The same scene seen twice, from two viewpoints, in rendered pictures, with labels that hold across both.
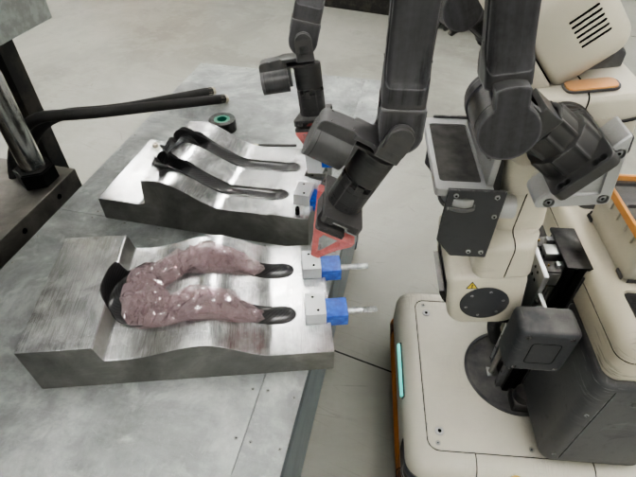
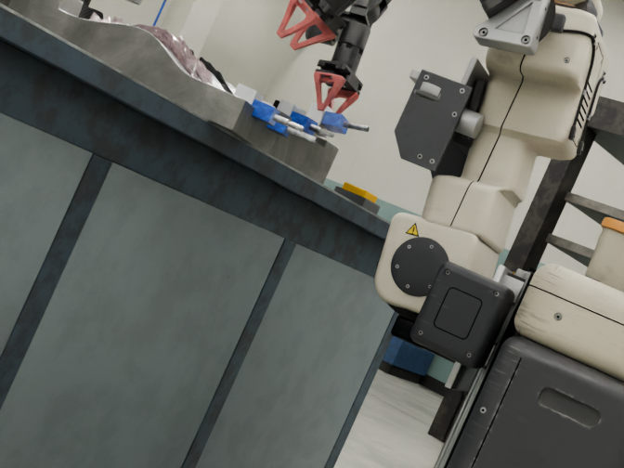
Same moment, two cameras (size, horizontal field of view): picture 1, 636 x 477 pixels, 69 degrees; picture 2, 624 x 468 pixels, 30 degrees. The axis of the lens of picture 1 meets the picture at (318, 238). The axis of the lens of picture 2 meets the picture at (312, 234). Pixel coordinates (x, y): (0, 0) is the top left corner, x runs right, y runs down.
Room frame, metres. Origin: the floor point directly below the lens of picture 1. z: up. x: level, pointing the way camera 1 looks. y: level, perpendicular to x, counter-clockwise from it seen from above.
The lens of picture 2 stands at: (-1.34, -0.77, 0.68)
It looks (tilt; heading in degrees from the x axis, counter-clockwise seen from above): 0 degrees down; 17
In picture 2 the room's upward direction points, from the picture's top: 24 degrees clockwise
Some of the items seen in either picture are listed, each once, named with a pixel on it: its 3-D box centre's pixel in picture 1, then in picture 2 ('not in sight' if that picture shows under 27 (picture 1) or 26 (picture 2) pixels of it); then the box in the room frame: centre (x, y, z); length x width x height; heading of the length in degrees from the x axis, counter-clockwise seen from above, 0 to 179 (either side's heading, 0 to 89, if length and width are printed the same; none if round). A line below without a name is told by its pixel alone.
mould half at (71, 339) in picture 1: (193, 300); (142, 62); (0.55, 0.23, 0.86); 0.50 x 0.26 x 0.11; 95
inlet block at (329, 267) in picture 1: (335, 267); (282, 126); (0.63, -0.03, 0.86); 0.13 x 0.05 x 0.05; 95
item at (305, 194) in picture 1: (325, 201); (306, 124); (0.80, -0.02, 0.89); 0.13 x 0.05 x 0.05; 77
